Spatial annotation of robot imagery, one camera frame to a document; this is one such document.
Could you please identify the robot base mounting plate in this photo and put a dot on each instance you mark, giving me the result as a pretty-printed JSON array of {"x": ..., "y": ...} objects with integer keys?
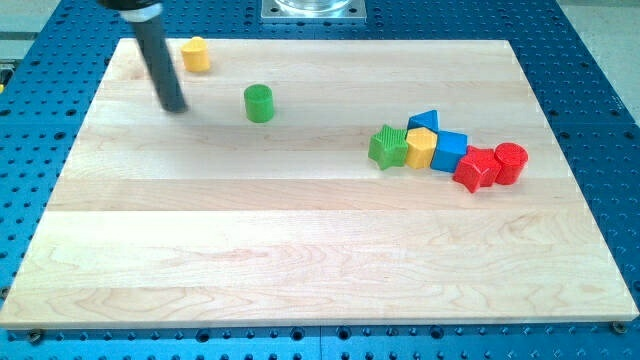
[{"x": 332, "y": 11}]

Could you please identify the yellow heart block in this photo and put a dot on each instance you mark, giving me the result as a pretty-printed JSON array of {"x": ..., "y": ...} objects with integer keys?
[{"x": 195, "y": 55}]

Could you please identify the wooden board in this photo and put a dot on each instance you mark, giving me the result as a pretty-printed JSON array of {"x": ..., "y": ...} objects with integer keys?
[{"x": 206, "y": 219}]

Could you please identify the green star block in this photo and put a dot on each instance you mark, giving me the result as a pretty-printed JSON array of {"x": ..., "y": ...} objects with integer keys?
[{"x": 388, "y": 147}]

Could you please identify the green cylinder block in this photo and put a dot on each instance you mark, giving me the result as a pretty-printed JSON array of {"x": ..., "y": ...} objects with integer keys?
[{"x": 259, "y": 105}]

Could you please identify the yellow hexagon block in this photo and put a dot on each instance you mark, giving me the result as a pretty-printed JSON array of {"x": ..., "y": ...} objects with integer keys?
[{"x": 421, "y": 147}]

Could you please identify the blue triangle block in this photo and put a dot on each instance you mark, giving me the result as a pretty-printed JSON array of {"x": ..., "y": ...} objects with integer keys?
[{"x": 428, "y": 119}]

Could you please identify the blue cube block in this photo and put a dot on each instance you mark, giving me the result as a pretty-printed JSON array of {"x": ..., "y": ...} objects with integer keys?
[{"x": 450, "y": 148}]

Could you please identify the red star block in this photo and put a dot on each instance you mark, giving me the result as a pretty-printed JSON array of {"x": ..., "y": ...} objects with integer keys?
[{"x": 477, "y": 168}]

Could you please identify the red cylinder block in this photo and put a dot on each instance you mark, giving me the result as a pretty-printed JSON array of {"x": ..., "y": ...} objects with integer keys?
[{"x": 512, "y": 157}]

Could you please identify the board clamp screw left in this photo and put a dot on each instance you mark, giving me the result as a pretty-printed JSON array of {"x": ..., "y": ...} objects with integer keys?
[{"x": 35, "y": 336}]

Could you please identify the board clamp screw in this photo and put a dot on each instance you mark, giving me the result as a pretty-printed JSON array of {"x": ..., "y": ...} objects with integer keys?
[
  {"x": 35, "y": 336},
  {"x": 618, "y": 328}
]

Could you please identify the board clamp screw right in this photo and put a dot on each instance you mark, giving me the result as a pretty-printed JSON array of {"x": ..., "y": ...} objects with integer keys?
[{"x": 618, "y": 328}]

